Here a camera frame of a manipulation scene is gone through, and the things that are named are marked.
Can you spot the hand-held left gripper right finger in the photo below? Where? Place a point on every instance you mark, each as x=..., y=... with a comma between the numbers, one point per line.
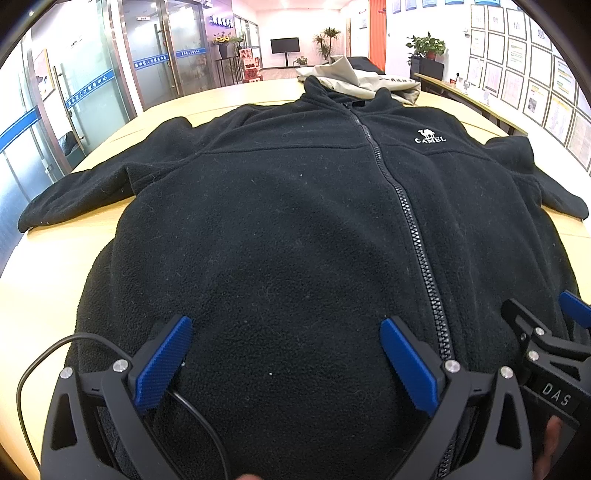
x=411, y=369

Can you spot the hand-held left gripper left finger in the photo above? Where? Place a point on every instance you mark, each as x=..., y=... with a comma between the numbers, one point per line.
x=166, y=364

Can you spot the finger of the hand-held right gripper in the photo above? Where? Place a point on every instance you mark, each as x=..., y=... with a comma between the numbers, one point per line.
x=577, y=308
x=531, y=339

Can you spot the black fleece jacket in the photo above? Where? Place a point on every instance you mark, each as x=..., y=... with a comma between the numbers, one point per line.
x=277, y=230

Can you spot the person's right hand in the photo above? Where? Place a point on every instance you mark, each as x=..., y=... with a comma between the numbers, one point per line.
x=553, y=445

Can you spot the long wooden side counter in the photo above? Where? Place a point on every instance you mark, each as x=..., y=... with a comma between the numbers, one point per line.
x=461, y=94

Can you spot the glass door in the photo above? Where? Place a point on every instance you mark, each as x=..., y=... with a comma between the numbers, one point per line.
x=161, y=50
x=92, y=106

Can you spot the black cabinet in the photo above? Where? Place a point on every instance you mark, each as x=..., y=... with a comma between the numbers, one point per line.
x=429, y=69

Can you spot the beige jacket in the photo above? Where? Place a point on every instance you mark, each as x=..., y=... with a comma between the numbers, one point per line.
x=369, y=82

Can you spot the black side table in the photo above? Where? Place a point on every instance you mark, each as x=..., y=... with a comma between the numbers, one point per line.
x=229, y=69

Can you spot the green plant in red pot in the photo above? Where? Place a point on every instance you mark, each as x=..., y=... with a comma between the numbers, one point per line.
x=425, y=45

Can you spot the stack of red boxes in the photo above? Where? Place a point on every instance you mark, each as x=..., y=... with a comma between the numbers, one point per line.
x=250, y=71

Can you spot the small potted plant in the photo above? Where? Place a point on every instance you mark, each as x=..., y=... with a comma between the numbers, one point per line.
x=301, y=60

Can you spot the sunflower bouquet in vase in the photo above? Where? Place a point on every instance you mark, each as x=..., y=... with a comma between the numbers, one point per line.
x=223, y=40

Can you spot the orange pillar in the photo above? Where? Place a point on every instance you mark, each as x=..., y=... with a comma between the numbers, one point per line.
x=377, y=32

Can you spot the black television screen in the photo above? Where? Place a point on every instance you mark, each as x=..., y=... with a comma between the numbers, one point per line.
x=285, y=45

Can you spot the tall potted palm plant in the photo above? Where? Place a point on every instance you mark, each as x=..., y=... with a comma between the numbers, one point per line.
x=328, y=37

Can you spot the wall of framed certificates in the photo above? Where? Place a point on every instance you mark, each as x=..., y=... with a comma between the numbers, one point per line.
x=540, y=64

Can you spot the framed wall picture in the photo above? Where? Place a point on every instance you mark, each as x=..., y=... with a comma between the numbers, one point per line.
x=44, y=74

